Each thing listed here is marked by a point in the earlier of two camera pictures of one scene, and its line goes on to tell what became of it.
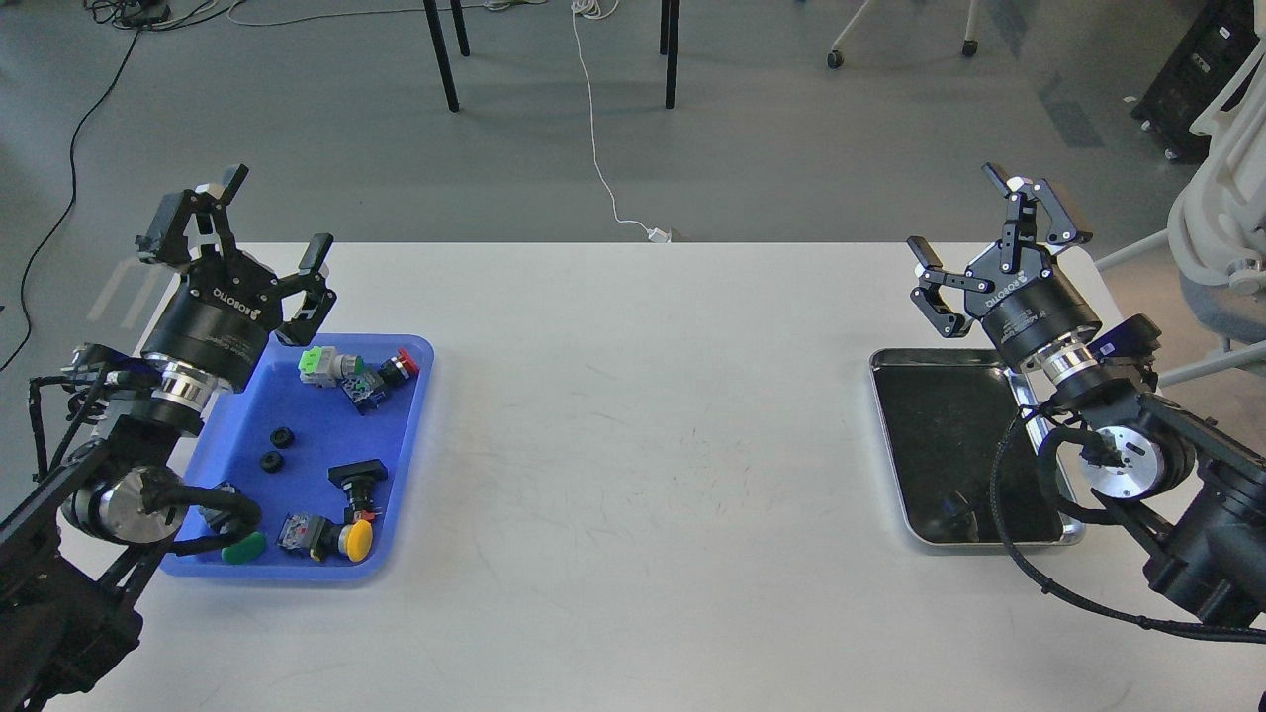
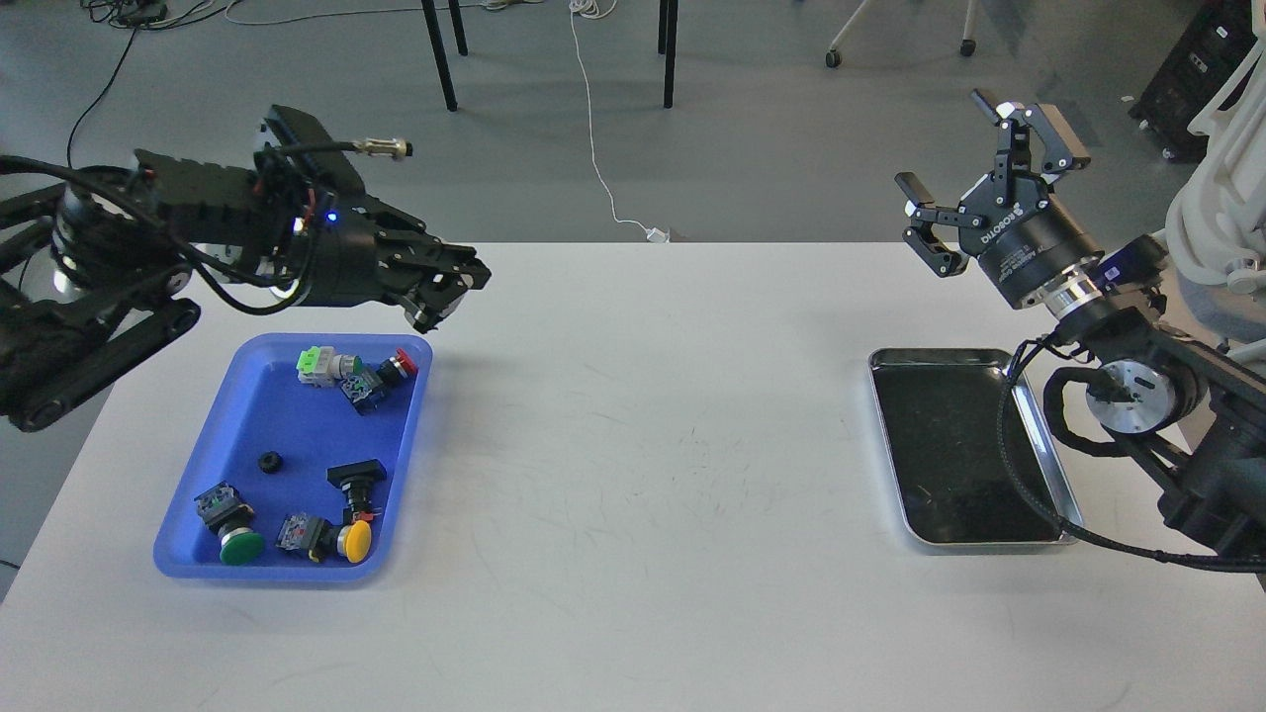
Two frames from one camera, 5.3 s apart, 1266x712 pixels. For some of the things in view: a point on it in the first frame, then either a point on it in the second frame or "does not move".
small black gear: (272, 462) does not move
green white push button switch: (323, 366) does not move
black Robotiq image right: (1027, 307) to (1022, 241)
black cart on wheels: (1221, 36) does not move
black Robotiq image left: (221, 314) to (353, 259)
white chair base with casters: (969, 48) does not move
